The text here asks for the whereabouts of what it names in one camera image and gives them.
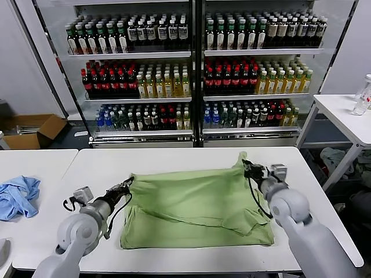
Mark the clear plastic water bottle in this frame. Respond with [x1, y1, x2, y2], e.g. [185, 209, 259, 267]
[352, 94, 368, 116]

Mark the dark bottle navy label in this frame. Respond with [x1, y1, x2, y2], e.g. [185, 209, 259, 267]
[167, 19, 178, 44]
[317, 17, 328, 46]
[307, 17, 318, 46]
[157, 19, 168, 45]
[127, 21, 137, 45]
[287, 18, 298, 47]
[137, 20, 147, 45]
[297, 17, 308, 47]
[177, 18, 188, 44]
[147, 20, 157, 45]

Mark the light green t-shirt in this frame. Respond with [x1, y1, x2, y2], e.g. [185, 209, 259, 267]
[119, 150, 275, 250]

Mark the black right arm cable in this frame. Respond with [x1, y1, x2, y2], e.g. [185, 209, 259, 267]
[246, 176, 275, 220]

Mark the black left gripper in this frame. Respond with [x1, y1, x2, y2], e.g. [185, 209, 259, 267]
[104, 178, 134, 205]

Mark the dark bottle beige label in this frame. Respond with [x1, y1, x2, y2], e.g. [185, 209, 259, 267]
[267, 18, 278, 47]
[277, 18, 288, 47]

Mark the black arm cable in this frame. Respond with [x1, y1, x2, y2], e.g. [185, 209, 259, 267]
[246, 176, 275, 220]
[63, 192, 133, 240]

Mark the white side table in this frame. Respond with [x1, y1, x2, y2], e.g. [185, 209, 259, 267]
[297, 94, 371, 192]

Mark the small red cap cola bottle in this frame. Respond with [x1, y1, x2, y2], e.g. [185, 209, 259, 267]
[267, 105, 277, 127]
[158, 108, 168, 131]
[275, 104, 285, 127]
[167, 108, 176, 131]

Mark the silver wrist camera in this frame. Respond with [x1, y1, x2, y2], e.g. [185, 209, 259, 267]
[72, 186, 94, 207]
[270, 163, 289, 184]

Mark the clear bottle red label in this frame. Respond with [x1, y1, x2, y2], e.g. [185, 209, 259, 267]
[355, 74, 371, 111]

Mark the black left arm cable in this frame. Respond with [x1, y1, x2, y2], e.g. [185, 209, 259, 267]
[63, 192, 133, 240]

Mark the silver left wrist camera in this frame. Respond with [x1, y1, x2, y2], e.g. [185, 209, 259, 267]
[72, 186, 94, 207]

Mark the open cardboard box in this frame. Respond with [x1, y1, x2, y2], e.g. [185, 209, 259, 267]
[0, 114, 69, 150]

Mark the crumpled light blue shirt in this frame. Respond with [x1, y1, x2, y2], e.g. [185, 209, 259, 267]
[0, 175, 41, 222]

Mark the dark tea bottle green cap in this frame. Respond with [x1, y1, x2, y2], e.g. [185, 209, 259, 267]
[66, 24, 77, 54]
[115, 22, 128, 53]
[226, 20, 237, 50]
[75, 24, 87, 54]
[257, 19, 267, 49]
[216, 20, 227, 50]
[206, 20, 217, 50]
[85, 24, 97, 54]
[95, 23, 107, 54]
[246, 19, 257, 49]
[236, 20, 247, 50]
[106, 23, 117, 53]

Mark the pale clothes pile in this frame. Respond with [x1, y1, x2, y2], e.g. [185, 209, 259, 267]
[319, 147, 356, 180]

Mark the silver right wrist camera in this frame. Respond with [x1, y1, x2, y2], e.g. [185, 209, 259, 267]
[270, 163, 289, 184]

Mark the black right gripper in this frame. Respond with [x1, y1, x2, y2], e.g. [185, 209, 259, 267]
[242, 158, 272, 181]

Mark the glass cooler door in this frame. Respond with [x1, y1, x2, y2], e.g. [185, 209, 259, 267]
[314, 0, 360, 96]
[11, 0, 89, 137]

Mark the white cooler shelf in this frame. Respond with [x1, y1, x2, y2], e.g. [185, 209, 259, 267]
[202, 126, 299, 134]
[203, 93, 311, 101]
[204, 47, 325, 56]
[90, 129, 194, 137]
[83, 97, 192, 104]
[67, 50, 192, 60]

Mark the white beverage cooler cabinet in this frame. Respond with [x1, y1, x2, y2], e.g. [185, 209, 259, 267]
[60, 0, 200, 149]
[199, 0, 328, 148]

